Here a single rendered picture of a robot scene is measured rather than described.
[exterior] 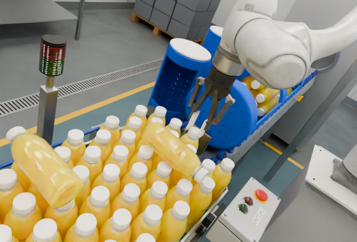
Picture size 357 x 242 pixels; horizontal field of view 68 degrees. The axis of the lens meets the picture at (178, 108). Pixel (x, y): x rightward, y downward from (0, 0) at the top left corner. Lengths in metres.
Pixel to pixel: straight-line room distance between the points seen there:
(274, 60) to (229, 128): 0.55
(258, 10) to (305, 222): 0.98
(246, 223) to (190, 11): 4.03
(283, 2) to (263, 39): 5.57
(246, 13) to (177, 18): 4.01
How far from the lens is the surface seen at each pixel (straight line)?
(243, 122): 0.99
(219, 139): 1.06
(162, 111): 0.91
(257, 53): 0.53
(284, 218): 1.39
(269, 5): 0.67
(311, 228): 1.38
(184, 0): 4.57
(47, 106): 0.90
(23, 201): 0.61
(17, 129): 0.67
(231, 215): 0.71
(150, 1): 4.94
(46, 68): 0.82
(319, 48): 0.60
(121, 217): 0.61
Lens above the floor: 1.60
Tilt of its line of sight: 32 degrees down
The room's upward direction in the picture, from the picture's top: 23 degrees clockwise
